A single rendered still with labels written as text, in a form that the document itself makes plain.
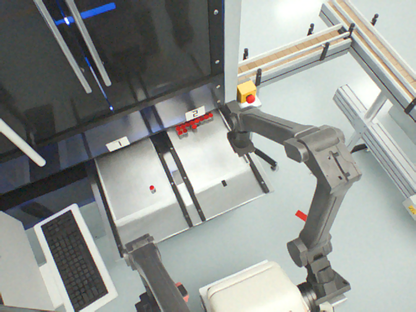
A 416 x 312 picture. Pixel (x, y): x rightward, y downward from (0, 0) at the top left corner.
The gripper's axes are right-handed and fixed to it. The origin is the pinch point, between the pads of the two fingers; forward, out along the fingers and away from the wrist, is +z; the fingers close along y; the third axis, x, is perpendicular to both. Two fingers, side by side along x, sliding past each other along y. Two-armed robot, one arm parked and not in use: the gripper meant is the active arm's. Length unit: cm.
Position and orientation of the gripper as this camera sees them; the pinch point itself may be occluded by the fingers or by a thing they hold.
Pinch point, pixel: (239, 151)
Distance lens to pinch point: 132.8
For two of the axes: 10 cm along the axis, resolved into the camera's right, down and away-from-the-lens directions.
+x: -9.1, 3.9, -1.4
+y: -4.1, -8.2, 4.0
